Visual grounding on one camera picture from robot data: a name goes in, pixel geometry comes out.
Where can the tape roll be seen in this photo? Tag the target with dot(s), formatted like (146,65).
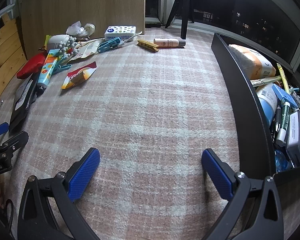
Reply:
(89,29)

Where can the clear plastic bag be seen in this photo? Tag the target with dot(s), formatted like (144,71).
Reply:
(76,29)

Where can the teal plastic clip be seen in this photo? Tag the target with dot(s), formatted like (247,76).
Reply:
(62,64)

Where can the fruit print hand cream tube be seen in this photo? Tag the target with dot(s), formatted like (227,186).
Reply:
(47,69)

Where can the black tripod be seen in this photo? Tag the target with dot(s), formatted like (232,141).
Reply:
(185,7)

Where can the white electric device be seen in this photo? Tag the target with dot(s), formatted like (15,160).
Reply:
(57,42)

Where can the wooden clothespin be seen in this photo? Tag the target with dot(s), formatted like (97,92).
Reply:
(149,46)

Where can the orange tissue pack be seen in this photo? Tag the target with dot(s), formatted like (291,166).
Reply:
(255,65)

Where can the black comb package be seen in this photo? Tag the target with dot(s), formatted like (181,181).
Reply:
(24,97)

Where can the pink small bottle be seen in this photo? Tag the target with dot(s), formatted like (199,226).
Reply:
(169,42)

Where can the wooden cabinet panel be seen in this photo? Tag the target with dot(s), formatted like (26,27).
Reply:
(51,17)

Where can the white printed sachet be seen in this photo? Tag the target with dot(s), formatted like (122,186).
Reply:
(87,50)

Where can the dark tin case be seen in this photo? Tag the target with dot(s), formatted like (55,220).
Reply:
(293,140)

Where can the pine wood board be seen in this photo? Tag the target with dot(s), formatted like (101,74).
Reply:
(12,56)

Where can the white blue bottle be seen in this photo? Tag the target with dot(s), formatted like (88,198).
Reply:
(268,100)

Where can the blue clothespin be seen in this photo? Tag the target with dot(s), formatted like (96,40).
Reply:
(110,45)

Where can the green white marker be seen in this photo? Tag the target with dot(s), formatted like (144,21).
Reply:
(281,135)

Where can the yellow pencil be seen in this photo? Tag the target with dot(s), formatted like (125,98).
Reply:
(283,78)

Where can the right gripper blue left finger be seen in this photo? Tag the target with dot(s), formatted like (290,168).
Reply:
(36,219)

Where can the white tissue pack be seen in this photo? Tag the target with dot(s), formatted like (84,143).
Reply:
(122,31)

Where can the red pouch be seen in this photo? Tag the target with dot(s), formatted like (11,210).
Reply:
(34,65)

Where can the black storage box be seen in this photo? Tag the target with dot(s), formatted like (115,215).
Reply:
(256,151)

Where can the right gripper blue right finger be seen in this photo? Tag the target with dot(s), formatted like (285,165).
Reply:
(264,220)

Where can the grey bead massager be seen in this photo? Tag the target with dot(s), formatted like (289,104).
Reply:
(69,46)

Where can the Coffee mate sachet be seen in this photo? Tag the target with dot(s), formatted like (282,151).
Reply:
(79,75)

